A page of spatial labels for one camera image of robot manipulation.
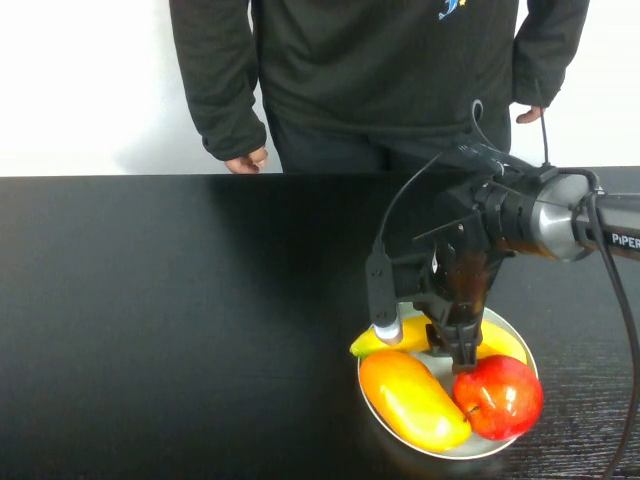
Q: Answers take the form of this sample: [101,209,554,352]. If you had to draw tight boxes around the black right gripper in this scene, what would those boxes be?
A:
[392,175,507,374]

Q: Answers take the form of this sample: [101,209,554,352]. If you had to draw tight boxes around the yellow banana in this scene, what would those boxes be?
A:
[348,313,529,366]

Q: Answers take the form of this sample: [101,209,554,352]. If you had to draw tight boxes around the person's black trousers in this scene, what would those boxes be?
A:
[264,107,512,174]

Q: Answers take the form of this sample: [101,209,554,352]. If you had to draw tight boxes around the person's black jacket torso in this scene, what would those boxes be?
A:
[248,0,519,139]

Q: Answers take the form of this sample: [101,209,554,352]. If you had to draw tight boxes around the person's left arm black sleeve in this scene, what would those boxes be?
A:
[510,0,591,109]

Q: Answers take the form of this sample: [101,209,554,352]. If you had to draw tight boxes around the person's arm black sleeve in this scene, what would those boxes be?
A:
[510,0,591,109]
[168,0,269,162]

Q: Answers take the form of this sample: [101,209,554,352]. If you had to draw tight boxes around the person's right arm black sleeve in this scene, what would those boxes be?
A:
[168,0,269,162]

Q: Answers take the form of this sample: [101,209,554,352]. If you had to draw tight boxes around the person's right hand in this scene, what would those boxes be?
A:
[223,146,270,175]

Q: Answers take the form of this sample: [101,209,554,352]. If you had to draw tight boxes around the orange yellow mango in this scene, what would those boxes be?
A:
[358,349,473,454]

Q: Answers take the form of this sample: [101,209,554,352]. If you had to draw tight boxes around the red apple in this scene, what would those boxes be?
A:
[451,353,545,442]

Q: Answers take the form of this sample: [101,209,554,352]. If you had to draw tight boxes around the white round plate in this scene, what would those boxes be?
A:
[356,304,540,461]

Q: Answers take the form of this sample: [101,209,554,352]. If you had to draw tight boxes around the black wrist camera silver lens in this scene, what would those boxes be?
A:
[365,242,404,347]

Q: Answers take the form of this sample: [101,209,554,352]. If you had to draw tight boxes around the thin black camera cable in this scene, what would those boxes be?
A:
[372,98,526,251]

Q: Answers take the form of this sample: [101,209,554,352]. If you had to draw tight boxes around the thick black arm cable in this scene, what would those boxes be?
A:
[574,169,640,480]

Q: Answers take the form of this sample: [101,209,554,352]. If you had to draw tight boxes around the thin black upright cable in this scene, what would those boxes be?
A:
[534,78,551,167]

